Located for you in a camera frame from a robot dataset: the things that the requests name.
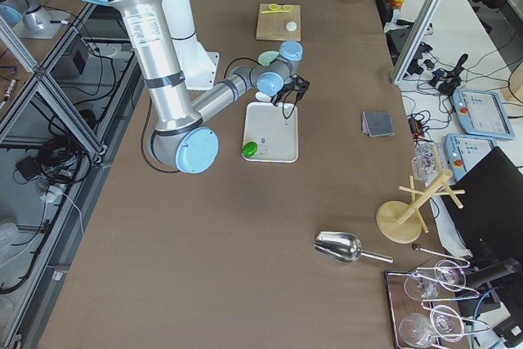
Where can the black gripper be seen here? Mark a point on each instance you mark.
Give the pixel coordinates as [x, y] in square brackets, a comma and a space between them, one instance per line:
[281, 93]

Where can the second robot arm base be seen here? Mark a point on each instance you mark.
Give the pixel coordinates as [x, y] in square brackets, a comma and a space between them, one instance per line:
[29, 19]

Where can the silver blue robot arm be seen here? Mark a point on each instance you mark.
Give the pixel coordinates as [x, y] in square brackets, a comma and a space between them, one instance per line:
[180, 139]

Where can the mint green bowl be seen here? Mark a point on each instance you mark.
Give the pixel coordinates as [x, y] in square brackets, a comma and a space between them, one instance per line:
[267, 57]

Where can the cream rabbit print tray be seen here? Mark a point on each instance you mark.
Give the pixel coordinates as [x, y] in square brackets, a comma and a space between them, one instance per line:
[274, 129]

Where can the green pepper toy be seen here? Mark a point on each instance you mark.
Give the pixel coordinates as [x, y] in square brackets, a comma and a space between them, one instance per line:
[249, 149]

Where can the wooden cutting board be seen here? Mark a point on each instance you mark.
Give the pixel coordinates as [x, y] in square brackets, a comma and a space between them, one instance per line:
[271, 27]

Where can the grey folded cloth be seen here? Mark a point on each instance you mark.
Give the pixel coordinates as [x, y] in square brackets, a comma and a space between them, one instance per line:
[377, 124]

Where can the steel metal scoop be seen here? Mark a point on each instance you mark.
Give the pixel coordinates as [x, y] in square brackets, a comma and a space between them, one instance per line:
[344, 247]

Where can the clear glass jar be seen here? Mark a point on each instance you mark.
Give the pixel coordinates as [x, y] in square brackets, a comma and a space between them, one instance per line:
[429, 159]

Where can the wooden mug tree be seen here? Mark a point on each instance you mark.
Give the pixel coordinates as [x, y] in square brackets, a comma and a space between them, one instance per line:
[403, 223]

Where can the lower teach pendant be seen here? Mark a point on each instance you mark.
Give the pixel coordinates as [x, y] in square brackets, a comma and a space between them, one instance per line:
[464, 152]

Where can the teach pendant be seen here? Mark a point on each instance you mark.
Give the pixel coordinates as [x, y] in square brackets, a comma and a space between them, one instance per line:
[464, 152]
[482, 114]

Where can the upper teach pendant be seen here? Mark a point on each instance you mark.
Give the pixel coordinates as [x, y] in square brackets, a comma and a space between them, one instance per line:
[482, 114]

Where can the upper wine glass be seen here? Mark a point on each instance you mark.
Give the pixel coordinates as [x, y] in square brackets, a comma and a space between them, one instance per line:
[428, 283]

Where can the wine glass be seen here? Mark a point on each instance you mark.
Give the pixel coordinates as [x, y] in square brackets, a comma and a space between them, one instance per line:
[442, 325]
[428, 283]

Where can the black monitor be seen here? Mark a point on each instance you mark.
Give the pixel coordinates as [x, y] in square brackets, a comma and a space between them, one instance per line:
[490, 221]

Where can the lower wine glass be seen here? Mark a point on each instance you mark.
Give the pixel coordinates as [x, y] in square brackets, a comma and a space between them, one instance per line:
[442, 325]

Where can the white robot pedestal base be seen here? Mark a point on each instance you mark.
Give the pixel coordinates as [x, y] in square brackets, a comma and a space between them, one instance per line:
[192, 38]

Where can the aluminium frame post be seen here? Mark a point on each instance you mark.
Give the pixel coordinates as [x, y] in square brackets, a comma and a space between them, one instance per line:
[412, 42]

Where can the wire glass rack tray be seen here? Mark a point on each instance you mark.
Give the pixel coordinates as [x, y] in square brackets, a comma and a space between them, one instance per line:
[422, 306]

